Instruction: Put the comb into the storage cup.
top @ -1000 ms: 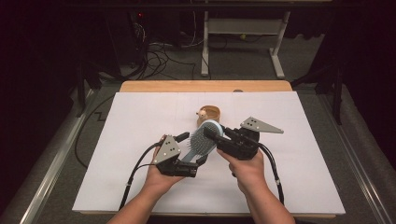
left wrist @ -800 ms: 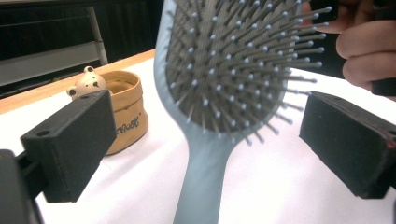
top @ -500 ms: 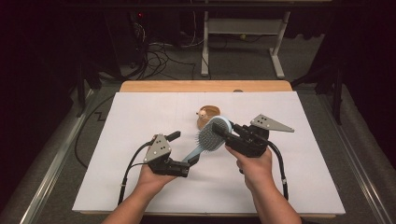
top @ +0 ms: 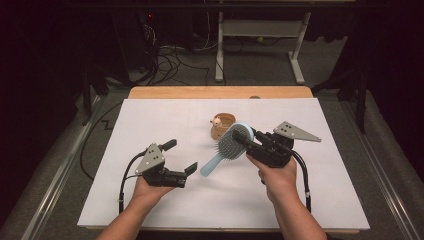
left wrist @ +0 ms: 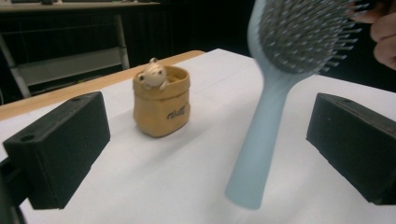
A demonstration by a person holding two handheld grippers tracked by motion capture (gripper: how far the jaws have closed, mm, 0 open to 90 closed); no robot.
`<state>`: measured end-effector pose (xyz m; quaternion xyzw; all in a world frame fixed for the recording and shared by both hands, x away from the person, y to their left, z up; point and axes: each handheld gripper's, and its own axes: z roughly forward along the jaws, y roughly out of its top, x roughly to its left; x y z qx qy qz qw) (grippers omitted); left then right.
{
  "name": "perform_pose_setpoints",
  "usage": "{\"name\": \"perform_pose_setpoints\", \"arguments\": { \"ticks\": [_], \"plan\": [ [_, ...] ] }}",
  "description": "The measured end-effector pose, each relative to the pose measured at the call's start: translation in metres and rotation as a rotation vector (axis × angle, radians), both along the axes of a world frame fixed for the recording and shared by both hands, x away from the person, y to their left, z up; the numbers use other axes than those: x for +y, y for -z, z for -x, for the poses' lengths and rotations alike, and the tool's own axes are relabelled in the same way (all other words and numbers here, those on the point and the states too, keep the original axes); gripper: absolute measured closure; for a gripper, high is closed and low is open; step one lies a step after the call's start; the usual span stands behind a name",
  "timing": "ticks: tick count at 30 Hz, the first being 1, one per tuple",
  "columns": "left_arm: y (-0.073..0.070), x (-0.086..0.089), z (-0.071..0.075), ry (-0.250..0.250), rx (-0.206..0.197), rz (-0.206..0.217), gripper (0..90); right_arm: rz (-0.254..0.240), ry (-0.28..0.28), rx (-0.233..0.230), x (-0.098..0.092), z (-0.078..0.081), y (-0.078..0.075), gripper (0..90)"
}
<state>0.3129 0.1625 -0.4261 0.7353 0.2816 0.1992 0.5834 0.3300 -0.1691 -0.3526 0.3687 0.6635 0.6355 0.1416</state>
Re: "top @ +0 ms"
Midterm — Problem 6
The white metal desk frame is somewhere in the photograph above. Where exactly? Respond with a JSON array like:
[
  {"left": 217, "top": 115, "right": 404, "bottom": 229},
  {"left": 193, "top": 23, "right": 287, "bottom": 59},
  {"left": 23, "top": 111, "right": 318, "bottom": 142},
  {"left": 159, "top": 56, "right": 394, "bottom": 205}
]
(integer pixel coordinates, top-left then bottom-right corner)
[{"left": 214, "top": 11, "right": 313, "bottom": 86}]

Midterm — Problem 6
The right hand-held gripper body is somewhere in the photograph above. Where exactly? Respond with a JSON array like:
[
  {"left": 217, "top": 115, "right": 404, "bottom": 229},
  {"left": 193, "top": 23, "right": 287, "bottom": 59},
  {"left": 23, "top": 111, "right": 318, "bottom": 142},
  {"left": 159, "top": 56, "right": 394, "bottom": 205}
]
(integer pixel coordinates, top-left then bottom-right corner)
[{"left": 245, "top": 120, "right": 323, "bottom": 169}]

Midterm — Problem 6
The person's right hand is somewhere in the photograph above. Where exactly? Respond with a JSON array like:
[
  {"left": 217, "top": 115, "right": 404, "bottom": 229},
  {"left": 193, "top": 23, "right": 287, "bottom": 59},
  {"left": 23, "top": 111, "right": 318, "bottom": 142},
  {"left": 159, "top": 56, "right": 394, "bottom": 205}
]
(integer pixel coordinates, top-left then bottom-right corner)
[{"left": 245, "top": 153, "right": 300, "bottom": 205}]

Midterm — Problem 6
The hand-held gripper black cable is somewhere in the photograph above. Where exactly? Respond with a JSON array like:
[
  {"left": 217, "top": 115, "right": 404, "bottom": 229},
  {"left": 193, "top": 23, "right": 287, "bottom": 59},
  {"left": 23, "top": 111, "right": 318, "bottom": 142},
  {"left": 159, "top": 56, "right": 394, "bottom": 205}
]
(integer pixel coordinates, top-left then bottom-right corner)
[
  {"left": 291, "top": 149, "right": 313, "bottom": 214},
  {"left": 118, "top": 149, "right": 148, "bottom": 215}
]

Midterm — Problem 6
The right hand-held gripper black cable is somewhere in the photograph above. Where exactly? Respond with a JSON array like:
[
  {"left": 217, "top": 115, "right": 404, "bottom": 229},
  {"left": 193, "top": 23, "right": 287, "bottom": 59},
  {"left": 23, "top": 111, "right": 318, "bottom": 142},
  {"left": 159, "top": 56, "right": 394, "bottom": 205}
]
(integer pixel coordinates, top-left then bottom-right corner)
[{"left": 291, "top": 149, "right": 313, "bottom": 214}]

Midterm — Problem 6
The tangle of floor cables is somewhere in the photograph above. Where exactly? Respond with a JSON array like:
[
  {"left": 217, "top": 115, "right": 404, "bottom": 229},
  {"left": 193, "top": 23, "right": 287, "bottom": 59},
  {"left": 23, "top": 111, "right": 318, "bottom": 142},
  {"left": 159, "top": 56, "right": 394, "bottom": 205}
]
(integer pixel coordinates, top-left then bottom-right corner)
[{"left": 143, "top": 23, "right": 222, "bottom": 87}]

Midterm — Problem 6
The black stand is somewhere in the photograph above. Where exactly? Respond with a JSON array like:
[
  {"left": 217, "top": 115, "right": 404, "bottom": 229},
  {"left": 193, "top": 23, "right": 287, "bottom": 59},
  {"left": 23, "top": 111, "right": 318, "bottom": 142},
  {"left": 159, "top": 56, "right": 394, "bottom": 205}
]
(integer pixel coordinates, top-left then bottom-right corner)
[
  {"left": 311, "top": 64, "right": 370, "bottom": 135},
  {"left": 79, "top": 64, "right": 112, "bottom": 127}
]

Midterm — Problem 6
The white hanging cable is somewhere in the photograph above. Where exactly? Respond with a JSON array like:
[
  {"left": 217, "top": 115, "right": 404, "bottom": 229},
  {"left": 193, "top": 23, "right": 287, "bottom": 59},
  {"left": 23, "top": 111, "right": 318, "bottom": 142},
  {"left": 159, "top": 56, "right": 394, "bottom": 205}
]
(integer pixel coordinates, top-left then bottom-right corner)
[{"left": 206, "top": 12, "right": 213, "bottom": 48}]

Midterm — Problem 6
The dark computer tower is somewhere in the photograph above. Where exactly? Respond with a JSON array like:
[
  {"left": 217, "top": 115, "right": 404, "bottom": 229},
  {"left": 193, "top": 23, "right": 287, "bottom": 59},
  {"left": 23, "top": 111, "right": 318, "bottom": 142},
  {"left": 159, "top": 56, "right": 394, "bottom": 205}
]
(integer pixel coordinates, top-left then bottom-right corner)
[{"left": 111, "top": 11, "right": 158, "bottom": 85}]

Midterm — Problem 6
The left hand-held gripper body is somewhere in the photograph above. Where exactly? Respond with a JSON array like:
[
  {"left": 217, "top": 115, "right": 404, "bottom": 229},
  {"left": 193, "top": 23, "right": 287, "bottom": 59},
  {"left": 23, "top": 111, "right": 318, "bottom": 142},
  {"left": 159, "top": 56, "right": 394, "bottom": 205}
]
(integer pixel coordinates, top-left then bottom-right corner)
[{"left": 134, "top": 142, "right": 188, "bottom": 189}]

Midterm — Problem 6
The black floor cable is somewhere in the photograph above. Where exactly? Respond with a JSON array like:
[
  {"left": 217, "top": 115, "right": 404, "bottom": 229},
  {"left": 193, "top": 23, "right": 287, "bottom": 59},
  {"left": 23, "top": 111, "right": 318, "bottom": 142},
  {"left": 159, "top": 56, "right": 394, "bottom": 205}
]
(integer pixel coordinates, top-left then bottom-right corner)
[{"left": 79, "top": 101, "right": 125, "bottom": 181}]

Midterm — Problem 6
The light blue hairbrush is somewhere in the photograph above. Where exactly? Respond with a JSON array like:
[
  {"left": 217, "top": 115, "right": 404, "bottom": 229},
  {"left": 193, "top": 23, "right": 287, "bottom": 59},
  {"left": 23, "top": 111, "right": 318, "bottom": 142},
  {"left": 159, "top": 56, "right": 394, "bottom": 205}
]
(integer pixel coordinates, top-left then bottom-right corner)
[{"left": 199, "top": 121, "right": 256, "bottom": 178}]

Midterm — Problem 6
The metal floor rail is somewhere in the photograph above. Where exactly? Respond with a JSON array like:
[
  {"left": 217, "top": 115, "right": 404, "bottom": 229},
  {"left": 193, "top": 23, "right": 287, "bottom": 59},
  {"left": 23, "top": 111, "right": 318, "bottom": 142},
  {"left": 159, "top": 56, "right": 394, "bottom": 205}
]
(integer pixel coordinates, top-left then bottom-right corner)
[
  {"left": 19, "top": 95, "right": 102, "bottom": 240},
  {"left": 339, "top": 99, "right": 424, "bottom": 240}
]

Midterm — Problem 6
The white table cover sheet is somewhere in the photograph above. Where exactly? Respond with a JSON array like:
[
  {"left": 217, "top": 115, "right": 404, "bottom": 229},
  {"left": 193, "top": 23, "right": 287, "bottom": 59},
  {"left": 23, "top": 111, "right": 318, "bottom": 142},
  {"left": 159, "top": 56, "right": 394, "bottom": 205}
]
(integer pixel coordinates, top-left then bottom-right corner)
[{"left": 77, "top": 97, "right": 371, "bottom": 231}]

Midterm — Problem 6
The left hand-held gripper black cable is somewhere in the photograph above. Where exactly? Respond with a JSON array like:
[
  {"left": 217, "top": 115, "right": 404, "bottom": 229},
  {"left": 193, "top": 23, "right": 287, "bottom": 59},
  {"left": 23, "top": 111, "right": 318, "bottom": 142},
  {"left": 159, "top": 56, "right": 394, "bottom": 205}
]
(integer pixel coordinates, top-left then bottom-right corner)
[{"left": 118, "top": 149, "right": 148, "bottom": 215}]

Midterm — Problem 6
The person's left hand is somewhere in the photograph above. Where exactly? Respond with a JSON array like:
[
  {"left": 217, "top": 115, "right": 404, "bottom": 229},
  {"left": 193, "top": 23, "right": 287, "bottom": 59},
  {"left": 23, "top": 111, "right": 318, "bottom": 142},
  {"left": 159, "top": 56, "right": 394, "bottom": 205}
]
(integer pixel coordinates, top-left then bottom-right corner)
[{"left": 132, "top": 175, "right": 176, "bottom": 206}]

